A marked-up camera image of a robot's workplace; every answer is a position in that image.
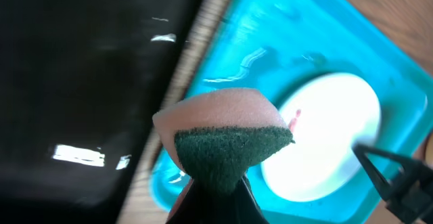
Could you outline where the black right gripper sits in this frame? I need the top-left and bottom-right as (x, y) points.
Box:
(352, 143), (432, 224)

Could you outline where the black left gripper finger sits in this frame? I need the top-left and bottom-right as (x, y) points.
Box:
(166, 176), (268, 224)

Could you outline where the green pink sponge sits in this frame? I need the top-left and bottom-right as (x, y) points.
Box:
(152, 88), (294, 195)

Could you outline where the light blue plate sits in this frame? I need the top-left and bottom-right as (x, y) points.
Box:
(261, 73), (382, 202)

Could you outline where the black water tray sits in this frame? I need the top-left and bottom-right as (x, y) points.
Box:
(1, 0), (202, 223)

